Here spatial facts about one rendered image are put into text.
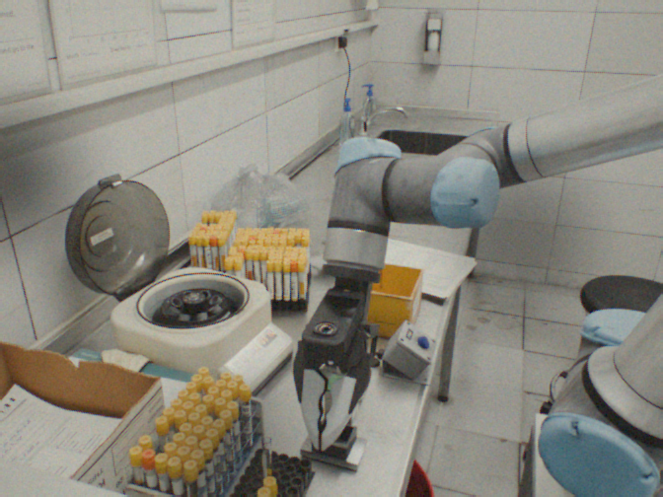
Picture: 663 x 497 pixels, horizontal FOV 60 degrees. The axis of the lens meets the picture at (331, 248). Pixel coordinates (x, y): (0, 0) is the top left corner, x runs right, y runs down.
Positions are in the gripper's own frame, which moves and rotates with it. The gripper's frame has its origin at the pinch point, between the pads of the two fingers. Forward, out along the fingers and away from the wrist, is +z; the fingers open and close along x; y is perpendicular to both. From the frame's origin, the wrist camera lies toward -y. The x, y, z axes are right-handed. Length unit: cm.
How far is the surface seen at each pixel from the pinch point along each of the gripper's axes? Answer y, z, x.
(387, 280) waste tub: 57, -21, 5
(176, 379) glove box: 18.0, 0.8, 29.3
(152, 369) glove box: 18.9, 0.3, 34.3
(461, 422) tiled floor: 164, 25, -12
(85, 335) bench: 33, 0, 58
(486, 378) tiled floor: 191, 10, -20
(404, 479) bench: 19.7, 8.0, -8.1
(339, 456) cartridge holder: 18.3, 6.5, 1.3
